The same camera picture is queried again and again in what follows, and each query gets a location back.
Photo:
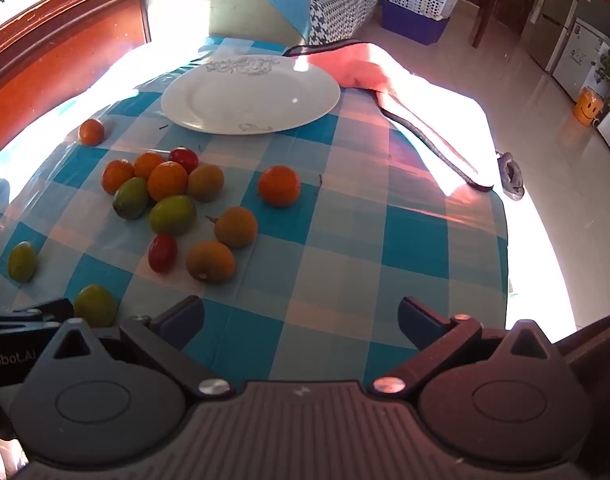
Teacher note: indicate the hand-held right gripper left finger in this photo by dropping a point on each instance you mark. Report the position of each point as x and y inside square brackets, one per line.
[185, 317]

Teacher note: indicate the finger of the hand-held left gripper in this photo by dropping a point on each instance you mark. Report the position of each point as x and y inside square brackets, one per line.
[35, 312]

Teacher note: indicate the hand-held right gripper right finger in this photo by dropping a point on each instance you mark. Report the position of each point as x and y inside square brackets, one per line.
[420, 320]

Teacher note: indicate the green jujube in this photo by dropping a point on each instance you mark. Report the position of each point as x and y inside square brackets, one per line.
[22, 261]
[172, 215]
[95, 305]
[130, 199]

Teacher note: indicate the brown round fruit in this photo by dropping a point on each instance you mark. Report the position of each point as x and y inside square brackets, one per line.
[235, 227]
[210, 261]
[207, 182]

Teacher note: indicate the red cherry tomato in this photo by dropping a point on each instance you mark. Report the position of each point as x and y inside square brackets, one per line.
[162, 253]
[184, 159]

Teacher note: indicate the orange mandarin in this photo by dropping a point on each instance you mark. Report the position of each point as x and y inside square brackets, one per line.
[91, 132]
[116, 176]
[167, 180]
[147, 162]
[279, 186]

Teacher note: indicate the white plate with flower print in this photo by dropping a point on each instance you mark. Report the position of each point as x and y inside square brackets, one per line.
[250, 97]

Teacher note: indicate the blue checked tablecloth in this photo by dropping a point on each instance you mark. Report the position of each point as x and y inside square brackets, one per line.
[335, 260]

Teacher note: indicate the small grey object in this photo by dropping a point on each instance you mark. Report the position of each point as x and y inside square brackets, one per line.
[510, 177]

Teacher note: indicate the pink towel with grey edge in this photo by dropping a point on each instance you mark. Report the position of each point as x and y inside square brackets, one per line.
[365, 67]

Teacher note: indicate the red-brown wooden cabinet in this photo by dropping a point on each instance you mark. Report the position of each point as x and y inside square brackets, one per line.
[60, 50]

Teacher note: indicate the orange smiley bucket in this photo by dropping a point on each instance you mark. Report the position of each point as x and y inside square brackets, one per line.
[588, 106]

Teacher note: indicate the blue storage bin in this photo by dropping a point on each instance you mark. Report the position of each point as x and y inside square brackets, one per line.
[412, 27]

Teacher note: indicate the white chest freezer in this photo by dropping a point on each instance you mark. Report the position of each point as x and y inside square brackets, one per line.
[580, 60]

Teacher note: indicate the grey-green chair back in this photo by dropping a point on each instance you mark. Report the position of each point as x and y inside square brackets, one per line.
[210, 5]

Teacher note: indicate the blue white houndstooth cover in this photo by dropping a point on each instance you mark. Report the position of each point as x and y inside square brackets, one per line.
[345, 0]

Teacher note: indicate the silver refrigerator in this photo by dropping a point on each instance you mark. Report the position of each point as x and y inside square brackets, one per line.
[555, 10]

